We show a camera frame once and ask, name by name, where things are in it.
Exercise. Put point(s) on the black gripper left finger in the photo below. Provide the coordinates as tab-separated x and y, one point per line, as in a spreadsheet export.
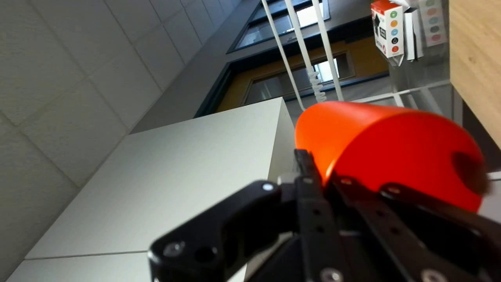
235	228

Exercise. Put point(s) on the orange plastic cup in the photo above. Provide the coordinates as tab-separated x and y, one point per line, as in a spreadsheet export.
397	150

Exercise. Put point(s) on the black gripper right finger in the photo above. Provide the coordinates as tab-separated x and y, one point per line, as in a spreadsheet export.
417	235

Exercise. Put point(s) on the white wall cabinet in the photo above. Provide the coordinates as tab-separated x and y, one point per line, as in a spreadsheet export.
157	181

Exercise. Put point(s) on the red and white box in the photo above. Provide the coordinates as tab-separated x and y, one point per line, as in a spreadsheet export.
389	31

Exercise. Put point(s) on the white tube rail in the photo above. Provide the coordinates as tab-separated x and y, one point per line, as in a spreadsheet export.
314	78

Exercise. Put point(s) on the flat white box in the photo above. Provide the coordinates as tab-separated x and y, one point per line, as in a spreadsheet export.
412	33

